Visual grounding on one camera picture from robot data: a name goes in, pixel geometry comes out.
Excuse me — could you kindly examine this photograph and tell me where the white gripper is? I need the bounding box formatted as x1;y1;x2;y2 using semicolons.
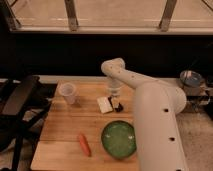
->
108;77;124;112

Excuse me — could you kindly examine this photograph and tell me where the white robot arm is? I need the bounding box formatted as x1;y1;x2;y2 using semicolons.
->
101;58;189;171

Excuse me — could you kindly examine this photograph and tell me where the green plate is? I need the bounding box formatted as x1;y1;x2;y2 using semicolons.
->
101;120;136;160

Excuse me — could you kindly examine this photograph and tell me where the orange carrot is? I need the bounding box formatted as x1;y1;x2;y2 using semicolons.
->
78;134;91;157

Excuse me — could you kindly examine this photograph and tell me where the clear plastic cup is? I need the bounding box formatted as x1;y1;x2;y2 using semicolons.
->
58;82;77;105

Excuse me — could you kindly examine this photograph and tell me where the wooden cutting board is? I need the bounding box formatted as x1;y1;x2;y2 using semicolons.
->
31;81;139;171

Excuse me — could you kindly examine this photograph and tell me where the metal can with blue lid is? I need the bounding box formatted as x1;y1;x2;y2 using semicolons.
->
180;70;203;96

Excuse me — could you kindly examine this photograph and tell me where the black chair frame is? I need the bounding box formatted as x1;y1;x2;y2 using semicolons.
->
0;76;51;171

